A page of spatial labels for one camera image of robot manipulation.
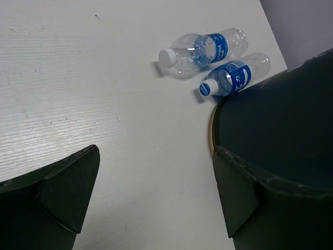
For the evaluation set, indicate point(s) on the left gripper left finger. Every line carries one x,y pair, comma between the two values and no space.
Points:
46,208

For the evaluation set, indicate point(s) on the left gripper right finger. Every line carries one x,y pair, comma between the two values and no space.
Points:
264,211

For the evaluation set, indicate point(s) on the dark round bin gold rim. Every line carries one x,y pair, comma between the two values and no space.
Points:
283,124

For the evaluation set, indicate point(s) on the small blue label bottle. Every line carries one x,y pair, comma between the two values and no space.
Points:
232,77

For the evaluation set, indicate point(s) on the clear bottle white cap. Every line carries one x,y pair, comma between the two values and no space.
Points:
192,53

